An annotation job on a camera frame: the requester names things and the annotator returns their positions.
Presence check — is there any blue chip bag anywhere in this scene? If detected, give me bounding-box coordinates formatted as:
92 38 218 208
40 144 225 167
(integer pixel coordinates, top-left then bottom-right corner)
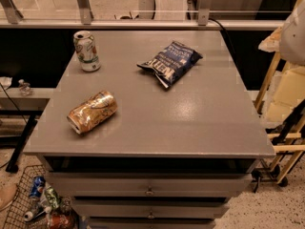
138 41 203 89

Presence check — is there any crushed orange soda can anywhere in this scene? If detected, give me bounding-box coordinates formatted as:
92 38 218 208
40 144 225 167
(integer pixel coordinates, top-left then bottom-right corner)
67 91 117 135

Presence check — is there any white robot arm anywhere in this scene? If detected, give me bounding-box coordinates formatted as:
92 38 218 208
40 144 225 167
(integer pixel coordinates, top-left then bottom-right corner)
279 0 305 66

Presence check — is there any white green soda can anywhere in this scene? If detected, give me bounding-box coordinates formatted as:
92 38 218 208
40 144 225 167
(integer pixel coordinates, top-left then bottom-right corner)
73 31 101 72

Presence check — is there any blue soda can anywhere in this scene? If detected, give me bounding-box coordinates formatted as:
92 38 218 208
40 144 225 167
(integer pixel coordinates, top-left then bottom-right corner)
29 176 46 198

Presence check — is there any red soda can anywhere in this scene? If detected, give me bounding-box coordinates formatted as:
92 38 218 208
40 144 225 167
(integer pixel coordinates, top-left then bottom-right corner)
48 214 74 229

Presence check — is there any black white can in basket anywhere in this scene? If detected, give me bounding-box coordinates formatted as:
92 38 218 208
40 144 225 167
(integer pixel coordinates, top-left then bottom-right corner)
23 206 44 222

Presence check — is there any grey drawer cabinet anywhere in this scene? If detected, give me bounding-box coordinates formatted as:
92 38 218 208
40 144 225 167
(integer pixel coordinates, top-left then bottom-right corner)
25 31 275 229

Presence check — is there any small glass bottle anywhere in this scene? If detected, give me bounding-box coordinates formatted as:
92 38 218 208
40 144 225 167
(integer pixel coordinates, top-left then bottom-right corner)
18 79 32 96

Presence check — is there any black cable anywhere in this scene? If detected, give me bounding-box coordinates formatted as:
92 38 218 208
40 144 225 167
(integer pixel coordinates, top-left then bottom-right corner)
208 17 242 72

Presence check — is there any wire basket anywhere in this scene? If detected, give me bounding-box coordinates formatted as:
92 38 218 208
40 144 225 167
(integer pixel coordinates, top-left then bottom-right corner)
2 164 77 229

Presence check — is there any metal window rail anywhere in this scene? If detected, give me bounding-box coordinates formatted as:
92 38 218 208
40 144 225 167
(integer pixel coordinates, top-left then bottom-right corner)
0 0 287 31

